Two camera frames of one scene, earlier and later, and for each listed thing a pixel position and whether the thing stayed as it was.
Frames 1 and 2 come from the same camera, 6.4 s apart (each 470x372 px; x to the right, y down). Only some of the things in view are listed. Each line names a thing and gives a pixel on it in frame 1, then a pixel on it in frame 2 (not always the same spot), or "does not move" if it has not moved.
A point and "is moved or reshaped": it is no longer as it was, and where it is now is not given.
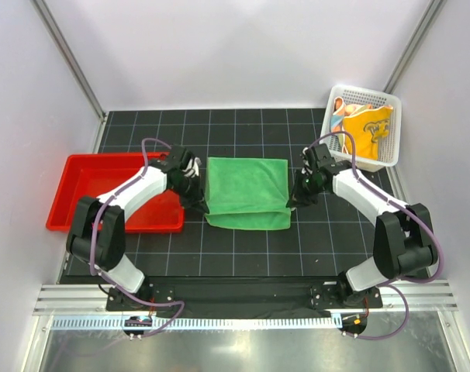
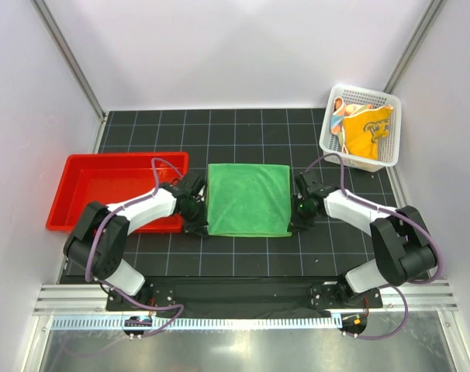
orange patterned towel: x=340 y=111 does not move
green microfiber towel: x=247 y=194 is moved or reshaped
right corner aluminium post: x=413 y=46 does not move
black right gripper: x=301 y=198 to x=296 y=227
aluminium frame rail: x=91 y=300 does not move
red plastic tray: x=89 y=175 does not move
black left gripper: x=195 y=200 to x=198 y=226
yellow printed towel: x=367 y=127 does not move
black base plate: x=243 y=294 does not move
